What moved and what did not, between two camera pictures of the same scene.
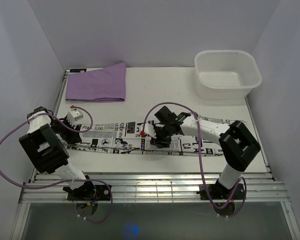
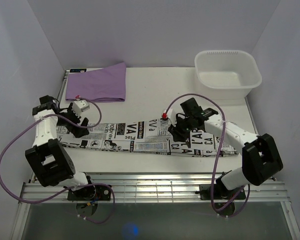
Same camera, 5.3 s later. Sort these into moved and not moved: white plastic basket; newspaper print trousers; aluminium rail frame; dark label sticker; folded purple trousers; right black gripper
Moved: newspaper print trousers; right black gripper
Not moved: dark label sticker; folded purple trousers; white plastic basket; aluminium rail frame
